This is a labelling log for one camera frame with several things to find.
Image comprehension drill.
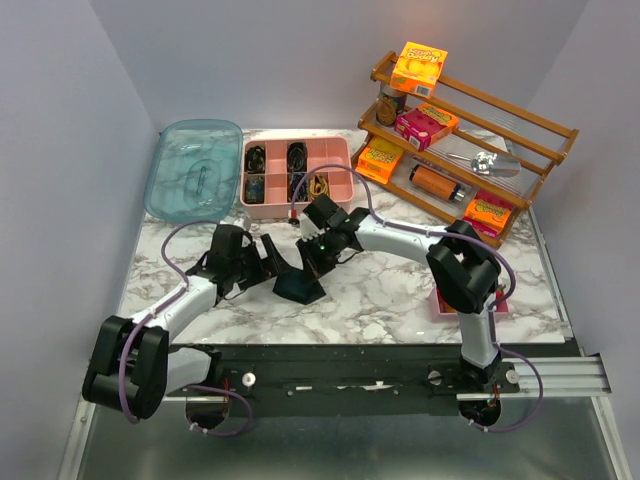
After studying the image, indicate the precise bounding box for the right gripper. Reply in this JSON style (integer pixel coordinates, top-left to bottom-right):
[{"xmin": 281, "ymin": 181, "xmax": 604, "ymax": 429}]
[{"xmin": 295, "ymin": 230, "xmax": 340, "ymax": 287}]

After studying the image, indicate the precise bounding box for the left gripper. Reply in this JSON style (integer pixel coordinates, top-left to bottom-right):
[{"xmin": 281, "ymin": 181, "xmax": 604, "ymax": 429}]
[{"xmin": 230, "ymin": 233, "xmax": 291, "ymax": 290}]

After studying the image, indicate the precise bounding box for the dark green tie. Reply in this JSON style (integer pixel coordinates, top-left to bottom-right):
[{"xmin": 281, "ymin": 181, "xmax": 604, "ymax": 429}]
[{"xmin": 273, "ymin": 269, "xmax": 326, "ymax": 305}]

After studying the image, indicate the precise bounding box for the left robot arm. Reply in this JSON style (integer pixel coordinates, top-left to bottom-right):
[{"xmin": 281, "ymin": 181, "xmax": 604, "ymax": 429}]
[{"xmin": 81, "ymin": 224, "xmax": 292, "ymax": 423}]

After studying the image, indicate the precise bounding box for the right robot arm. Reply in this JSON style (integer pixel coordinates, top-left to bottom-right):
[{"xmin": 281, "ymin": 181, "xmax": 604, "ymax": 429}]
[{"xmin": 296, "ymin": 195, "xmax": 501, "ymax": 392}]

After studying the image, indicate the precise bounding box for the rolled yellow tie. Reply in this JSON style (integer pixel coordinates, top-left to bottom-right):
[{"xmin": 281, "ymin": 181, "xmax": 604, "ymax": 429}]
[{"xmin": 308, "ymin": 174, "xmax": 330, "ymax": 200}]

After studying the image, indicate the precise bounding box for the rolled dark tie front-left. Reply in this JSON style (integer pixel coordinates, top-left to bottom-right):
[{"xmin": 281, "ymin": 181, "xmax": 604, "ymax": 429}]
[{"xmin": 244, "ymin": 175, "xmax": 265, "ymax": 204}]

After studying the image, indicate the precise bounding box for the rolled patterned tie front-middle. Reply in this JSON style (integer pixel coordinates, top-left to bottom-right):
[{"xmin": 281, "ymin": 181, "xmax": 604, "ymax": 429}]
[{"xmin": 287, "ymin": 172, "xmax": 309, "ymax": 202}]

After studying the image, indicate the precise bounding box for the pink divided organizer box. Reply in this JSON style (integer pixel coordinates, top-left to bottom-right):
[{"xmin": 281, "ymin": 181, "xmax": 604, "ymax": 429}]
[{"xmin": 240, "ymin": 136, "xmax": 354, "ymax": 220}]

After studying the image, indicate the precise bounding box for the rolled black tie back-left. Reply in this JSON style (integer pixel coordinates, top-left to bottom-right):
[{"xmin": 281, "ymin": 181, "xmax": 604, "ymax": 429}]
[{"xmin": 245, "ymin": 145, "xmax": 266, "ymax": 174}]

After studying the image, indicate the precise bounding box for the rolled black tie back-middle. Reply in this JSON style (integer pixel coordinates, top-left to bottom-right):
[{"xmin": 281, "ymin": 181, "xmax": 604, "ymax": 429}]
[{"xmin": 286, "ymin": 142, "xmax": 308, "ymax": 172}]

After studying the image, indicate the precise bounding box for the blue transparent lid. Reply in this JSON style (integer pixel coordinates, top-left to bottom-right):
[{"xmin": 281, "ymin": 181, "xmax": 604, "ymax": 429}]
[{"xmin": 144, "ymin": 119, "xmax": 244, "ymax": 224}]

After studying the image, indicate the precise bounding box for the orange sponge box lower left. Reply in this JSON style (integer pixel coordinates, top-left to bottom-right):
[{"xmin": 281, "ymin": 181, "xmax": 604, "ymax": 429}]
[{"xmin": 356, "ymin": 137, "xmax": 404, "ymax": 185}]

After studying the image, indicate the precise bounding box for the orange sponge box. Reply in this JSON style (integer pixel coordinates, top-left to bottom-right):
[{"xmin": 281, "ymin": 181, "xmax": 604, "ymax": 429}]
[
  {"xmin": 463, "ymin": 190, "xmax": 514, "ymax": 238},
  {"xmin": 390, "ymin": 42, "xmax": 448, "ymax": 98},
  {"xmin": 356, "ymin": 137, "xmax": 404, "ymax": 185}
]

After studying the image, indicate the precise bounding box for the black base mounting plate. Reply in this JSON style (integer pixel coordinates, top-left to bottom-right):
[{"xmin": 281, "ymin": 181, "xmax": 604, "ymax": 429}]
[{"xmin": 168, "ymin": 341, "xmax": 580, "ymax": 425}]

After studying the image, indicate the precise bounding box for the small pink tray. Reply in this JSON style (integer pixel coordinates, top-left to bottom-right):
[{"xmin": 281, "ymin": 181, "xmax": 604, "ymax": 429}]
[{"xmin": 428, "ymin": 288, "xmax": 511, "ymax": 323}]

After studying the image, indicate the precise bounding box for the orange cylindrical bottle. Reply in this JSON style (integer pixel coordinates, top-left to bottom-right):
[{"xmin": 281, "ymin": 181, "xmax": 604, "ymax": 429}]
[{"xmin": 409, "ymin": 165, "xmax": 467, "ymax": 202}]

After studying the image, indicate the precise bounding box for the pink sponge box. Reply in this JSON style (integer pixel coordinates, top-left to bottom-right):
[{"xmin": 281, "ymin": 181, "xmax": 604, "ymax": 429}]
[{"xmin": 394, "ymin": 103, "xmax": 459, "ymax": 151}]

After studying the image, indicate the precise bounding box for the orange sponge box lower right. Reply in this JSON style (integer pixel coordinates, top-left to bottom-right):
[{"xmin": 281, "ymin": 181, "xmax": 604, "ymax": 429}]
[{"xmin": 463, "ymin": 190, "xmax": 514, "ymax": 238}]

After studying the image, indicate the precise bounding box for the dark tin can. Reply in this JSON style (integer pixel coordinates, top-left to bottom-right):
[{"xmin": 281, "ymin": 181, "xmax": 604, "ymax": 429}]
[{"xmin": 376, "ymin": 83, "xmax": 407, "ymax": 127}]

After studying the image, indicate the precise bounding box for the wooden three-tier shelf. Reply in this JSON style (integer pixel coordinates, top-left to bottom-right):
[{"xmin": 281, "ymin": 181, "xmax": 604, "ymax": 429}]
[{"xmin": 358, "ymin": 75, "xmax": 578, "ymax": 247}]

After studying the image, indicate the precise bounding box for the metal scoop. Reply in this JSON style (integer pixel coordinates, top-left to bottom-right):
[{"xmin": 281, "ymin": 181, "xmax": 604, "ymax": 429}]
[{"xmin": 446, "ymin": 151, "xmax": 521, "ymax": 178}]

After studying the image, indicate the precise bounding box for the orange sponge box top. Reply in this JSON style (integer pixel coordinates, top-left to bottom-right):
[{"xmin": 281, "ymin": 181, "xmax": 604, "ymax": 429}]
[{"xmin": 390, "ymin": 42, "xmax": 448, "ymax": 98}]

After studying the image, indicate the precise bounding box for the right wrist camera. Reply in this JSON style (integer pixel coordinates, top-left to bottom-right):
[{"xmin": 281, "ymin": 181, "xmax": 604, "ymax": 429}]
[{"xmin": 289, "ymin": 209, "xmax": 324, "ymax": 241}]

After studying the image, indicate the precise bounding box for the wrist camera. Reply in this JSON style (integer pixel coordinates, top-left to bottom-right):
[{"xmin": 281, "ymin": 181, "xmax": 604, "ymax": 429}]
[
  {"xmin": 289, "ymin": 209, "xmax": 324, "ymax": 241},
  {"xmin": 224, "ymin": 215, "xmax": 252, "ymax": 231}
]

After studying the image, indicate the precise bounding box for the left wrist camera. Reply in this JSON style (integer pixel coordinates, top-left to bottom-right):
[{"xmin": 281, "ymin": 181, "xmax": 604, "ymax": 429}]
[{"xmin": 224, "ymin": 215, "xmax": 252, "ymax": 231}]

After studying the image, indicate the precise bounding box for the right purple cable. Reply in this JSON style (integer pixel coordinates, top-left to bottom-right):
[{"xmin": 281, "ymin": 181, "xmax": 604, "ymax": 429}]
[{"xmin": 289, "ymin": 163, "xmax": 545, "ymax": 434}]

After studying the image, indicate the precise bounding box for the aluminium frame rail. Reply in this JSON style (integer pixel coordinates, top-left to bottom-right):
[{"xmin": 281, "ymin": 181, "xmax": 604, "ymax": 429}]
[{"xmin": 457, "ymin": 355, "xmax": 614, "ymax": 402}]

